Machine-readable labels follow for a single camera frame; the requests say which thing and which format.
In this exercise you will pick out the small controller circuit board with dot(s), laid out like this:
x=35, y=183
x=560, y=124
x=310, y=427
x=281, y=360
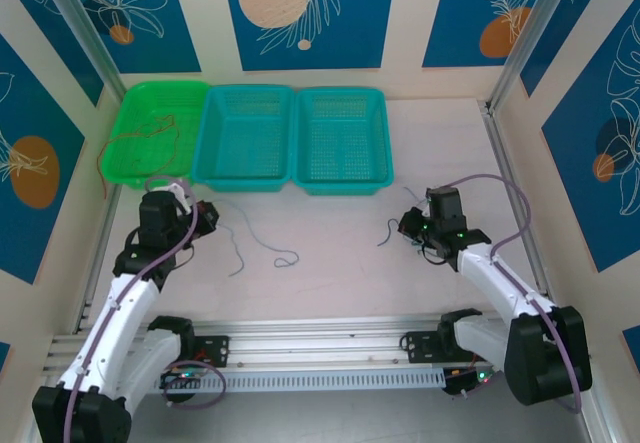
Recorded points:
x=182, y=378
x=472, y=379

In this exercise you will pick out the aluminium frame rail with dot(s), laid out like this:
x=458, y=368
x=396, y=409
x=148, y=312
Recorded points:
x=310, y=340

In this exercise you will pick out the teal plastic basket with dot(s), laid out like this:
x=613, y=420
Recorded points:
x=340, y=138
x=240, y=138

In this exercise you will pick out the aluminium side rail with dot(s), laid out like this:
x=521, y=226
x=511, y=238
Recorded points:
x=97, y=253
x=515, y=163

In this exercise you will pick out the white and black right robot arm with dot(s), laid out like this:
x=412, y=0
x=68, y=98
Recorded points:
x=500, y=283

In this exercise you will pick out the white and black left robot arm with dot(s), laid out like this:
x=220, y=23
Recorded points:
x=125, y=308

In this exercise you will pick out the blue floral wall poster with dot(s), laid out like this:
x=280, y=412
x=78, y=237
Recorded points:
x=475, y=18
x=595, y=153
x=35, y=163
x=310, y=18
x=160, y=18

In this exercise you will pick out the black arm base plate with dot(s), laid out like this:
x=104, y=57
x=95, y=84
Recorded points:
x=420, y=347
x=215, y=350

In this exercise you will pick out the aluminium corner post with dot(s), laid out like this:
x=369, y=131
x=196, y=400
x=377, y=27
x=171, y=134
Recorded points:
x=535, y=23
x=75, y=18

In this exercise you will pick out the green plastic basket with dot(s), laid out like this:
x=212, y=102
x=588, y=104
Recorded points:
x=150, y=153

